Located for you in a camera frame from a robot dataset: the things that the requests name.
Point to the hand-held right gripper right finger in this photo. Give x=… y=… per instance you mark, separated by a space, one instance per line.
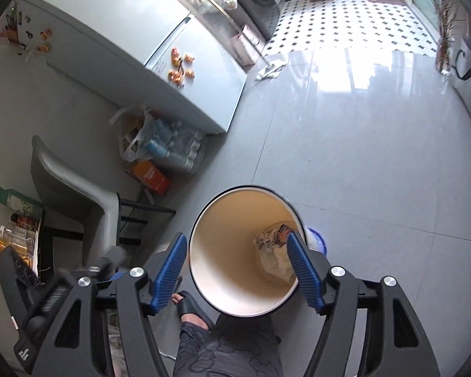
x=306 y=275

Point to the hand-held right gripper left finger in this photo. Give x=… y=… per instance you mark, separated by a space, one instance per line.
x=168 y=271

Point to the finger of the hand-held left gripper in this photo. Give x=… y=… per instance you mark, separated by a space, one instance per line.
x=112 y=261

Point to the printed wrapper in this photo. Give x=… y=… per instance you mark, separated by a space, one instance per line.
x=272 y=249

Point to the round trash bin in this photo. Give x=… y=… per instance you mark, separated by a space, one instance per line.
x=227 y=243

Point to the person's foot in black sandal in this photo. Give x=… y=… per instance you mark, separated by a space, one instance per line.
x=194 y=308

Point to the clear water bottle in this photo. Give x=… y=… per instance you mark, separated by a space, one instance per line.
x=17 y=237

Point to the grey chair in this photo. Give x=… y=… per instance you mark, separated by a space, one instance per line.
x=74 y=188

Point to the orange box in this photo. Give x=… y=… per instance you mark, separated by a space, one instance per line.
x=151 y=176

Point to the person's leg in patterned trousers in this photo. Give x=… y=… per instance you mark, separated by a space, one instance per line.
x=227 y=349

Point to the green carton box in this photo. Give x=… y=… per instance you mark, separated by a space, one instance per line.
x=19 y=202

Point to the white plastic shopping bag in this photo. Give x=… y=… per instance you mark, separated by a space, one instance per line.
x=131 y=137

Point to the pack of water bottles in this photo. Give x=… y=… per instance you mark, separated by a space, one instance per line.
x=176 y=145

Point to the cluster of orange figure magnets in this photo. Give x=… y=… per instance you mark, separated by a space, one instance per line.
x=180 y=66

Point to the flat mop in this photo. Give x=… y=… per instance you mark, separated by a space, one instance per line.
x=272 y=68

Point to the light blue fridge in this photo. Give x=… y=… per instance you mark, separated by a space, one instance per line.
x=121 y=39

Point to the pink paper bag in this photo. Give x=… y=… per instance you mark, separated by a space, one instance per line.
x=246 y=45

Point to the group of assorted fridge magnets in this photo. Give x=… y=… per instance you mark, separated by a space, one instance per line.
x=44 y=32

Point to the dried branches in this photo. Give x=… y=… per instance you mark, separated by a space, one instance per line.
x=443 y=35

